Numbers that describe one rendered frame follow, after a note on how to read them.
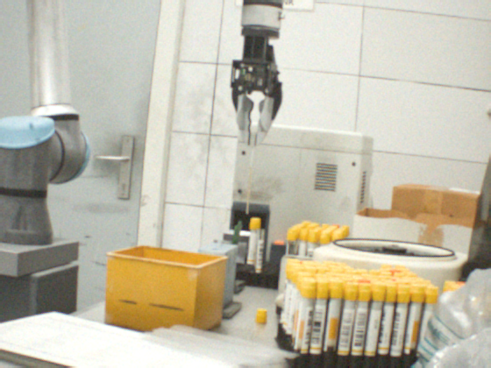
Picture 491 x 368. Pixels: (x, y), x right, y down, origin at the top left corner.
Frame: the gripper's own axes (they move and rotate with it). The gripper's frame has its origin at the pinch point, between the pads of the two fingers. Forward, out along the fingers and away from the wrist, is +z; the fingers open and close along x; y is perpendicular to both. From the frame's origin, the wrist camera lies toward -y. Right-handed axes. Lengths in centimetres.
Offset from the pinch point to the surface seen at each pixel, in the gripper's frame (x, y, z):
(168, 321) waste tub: 2, 53, 24
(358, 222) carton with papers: 20.4, -1.1, 13.2
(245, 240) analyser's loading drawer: -3.9, -18.4, 20.6
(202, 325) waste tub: 6, 49, 25
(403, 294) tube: 33, 59, 16
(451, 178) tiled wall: 38, -162, 8
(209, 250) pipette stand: 2.6, 34.9, 16.5
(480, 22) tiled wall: 45, -162, -50
